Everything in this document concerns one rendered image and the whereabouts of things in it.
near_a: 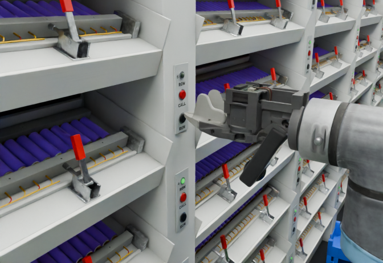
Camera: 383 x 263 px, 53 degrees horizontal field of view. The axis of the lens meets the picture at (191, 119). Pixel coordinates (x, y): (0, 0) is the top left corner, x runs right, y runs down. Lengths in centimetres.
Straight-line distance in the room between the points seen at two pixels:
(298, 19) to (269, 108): 70
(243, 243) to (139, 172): 59
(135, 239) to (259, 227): 56
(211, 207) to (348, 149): 48
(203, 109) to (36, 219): 30
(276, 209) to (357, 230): 81
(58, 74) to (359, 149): 38
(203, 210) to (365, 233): 44
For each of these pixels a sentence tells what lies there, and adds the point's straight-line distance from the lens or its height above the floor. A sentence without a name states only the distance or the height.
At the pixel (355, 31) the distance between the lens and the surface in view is 194.
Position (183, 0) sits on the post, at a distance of 67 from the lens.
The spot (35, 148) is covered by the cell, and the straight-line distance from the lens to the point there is 63.
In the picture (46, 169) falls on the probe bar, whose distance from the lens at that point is 59.
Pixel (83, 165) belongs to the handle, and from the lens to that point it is 57.
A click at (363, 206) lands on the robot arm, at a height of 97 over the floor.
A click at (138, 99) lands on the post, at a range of 68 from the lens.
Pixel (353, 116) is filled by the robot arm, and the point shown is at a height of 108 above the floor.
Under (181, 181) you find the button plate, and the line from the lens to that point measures 73.
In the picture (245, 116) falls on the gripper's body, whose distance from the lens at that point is 59.
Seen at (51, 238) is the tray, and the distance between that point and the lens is 55.
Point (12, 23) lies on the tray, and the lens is 53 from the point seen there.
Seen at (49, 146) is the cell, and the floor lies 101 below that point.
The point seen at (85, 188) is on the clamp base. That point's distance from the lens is 57.
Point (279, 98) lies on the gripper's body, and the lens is 59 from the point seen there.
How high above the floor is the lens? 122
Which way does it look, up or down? 17 degrees down
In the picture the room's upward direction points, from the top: straight up
